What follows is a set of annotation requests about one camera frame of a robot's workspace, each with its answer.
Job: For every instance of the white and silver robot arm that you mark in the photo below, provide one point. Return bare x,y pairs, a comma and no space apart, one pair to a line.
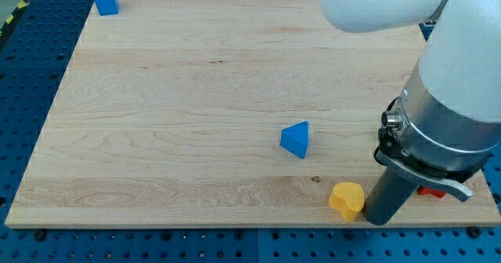
440,130

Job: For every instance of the wooden board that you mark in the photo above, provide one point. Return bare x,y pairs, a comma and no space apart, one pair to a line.
169,115

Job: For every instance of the blue triangle block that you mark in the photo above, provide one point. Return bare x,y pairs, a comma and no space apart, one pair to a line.
295,139

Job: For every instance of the yellow heart block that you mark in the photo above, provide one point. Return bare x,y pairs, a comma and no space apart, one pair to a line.
348,198

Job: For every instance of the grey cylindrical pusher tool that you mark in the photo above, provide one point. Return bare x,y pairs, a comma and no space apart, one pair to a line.
387,200

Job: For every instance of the red block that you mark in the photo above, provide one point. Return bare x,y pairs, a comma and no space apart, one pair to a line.
423,191

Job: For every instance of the blue cube block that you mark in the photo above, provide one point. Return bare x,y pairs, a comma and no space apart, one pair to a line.
107,7

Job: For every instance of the black yellow hazard tape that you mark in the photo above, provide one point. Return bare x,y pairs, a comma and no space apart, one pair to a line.
13,19

